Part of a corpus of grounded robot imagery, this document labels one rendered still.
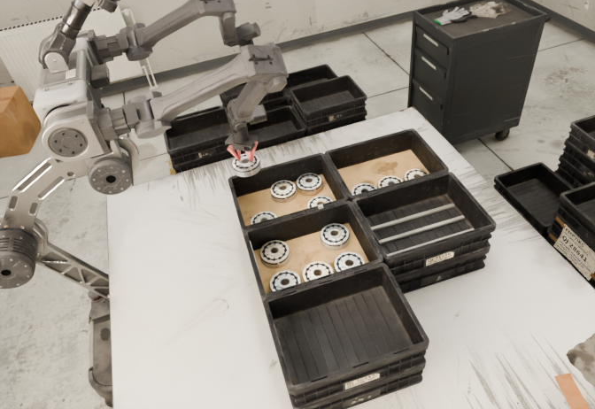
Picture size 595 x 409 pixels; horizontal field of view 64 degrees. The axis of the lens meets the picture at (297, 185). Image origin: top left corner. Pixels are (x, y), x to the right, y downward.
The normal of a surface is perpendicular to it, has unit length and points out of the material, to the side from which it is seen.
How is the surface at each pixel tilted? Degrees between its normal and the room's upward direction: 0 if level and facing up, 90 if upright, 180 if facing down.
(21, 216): 90
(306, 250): 0
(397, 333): 0
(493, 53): 90
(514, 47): 90
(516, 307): 0
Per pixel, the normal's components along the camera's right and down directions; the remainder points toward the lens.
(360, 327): -0.10, -0.73
